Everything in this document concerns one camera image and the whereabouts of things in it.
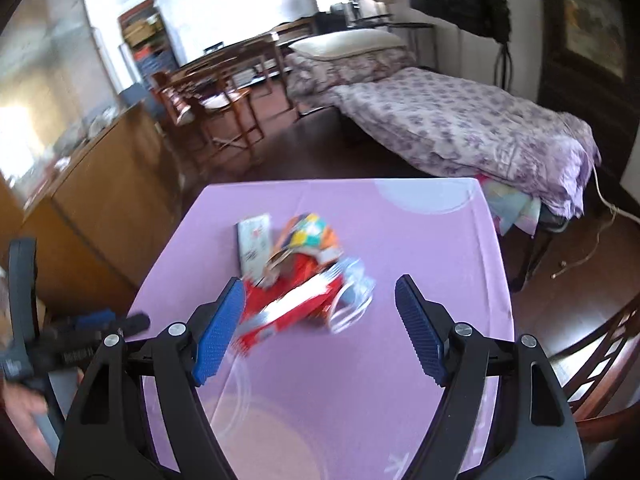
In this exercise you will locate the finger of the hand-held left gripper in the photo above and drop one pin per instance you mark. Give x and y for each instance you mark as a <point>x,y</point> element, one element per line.
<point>132,325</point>
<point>92,321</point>

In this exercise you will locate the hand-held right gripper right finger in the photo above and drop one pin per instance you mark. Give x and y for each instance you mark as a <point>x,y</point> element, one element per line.
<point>420,330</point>

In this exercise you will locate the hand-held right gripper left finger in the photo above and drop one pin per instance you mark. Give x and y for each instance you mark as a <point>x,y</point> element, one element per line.
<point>220,332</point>

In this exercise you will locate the red foil snack bag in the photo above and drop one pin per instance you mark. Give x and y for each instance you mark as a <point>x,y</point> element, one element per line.
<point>290,305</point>

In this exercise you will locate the white printed packet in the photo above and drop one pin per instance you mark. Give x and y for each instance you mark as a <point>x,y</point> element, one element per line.
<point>254,245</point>

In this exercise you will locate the colourful snack bag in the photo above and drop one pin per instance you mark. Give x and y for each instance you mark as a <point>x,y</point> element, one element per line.
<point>307,235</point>

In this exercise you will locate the person's left hand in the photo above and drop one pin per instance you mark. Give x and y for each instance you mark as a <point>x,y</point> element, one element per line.
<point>22,405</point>

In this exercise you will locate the large light wooden cabinet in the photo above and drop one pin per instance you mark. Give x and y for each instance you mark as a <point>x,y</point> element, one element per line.
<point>100,200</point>

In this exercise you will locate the purple tablecloth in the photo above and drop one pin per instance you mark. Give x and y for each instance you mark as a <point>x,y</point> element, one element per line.
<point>320,410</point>

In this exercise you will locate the colourful cloth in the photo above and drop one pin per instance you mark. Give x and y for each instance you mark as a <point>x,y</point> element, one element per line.
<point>510,205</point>

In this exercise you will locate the dark wooden chair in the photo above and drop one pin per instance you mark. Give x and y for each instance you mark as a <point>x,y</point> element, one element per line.
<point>600,360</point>

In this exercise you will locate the floral bed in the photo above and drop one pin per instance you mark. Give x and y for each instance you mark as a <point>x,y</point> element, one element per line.
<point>450,120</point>

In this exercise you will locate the carved wooden chair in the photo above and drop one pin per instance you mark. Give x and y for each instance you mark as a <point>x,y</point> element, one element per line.
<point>220,105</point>

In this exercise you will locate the black coat stand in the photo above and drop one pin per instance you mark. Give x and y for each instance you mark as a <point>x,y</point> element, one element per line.
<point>504,65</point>

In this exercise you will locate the shelf with boxes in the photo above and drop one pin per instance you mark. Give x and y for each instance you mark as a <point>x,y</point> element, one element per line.
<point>147,45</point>

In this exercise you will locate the wooden table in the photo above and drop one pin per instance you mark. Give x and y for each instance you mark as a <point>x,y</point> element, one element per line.
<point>240,52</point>

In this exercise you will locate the white pillow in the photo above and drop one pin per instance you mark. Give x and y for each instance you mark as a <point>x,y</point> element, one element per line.
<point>345,45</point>

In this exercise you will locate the framed landscape painting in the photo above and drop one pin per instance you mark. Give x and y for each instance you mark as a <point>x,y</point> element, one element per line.
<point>590,10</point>

